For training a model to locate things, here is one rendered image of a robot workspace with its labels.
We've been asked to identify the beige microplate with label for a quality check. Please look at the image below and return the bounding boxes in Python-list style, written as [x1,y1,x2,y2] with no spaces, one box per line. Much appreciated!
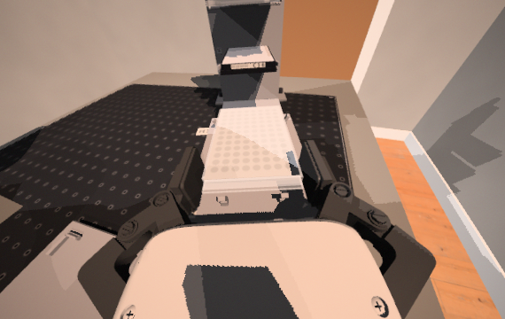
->
[202,105,304,194]
[208,0,280,6]

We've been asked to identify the pale pink flat plate with corner brackets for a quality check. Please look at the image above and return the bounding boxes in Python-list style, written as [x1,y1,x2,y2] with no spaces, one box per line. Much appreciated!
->
[0,221,117,319]

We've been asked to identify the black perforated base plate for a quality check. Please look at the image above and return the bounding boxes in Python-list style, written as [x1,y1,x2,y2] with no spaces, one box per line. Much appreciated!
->
[0,83,354,293]

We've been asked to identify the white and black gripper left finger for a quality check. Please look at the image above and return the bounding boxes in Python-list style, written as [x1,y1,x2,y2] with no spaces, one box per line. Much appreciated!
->
[77,146,205,319]

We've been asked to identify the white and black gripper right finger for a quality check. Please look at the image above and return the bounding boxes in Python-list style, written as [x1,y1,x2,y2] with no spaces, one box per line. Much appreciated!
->
[299,140,436,319]

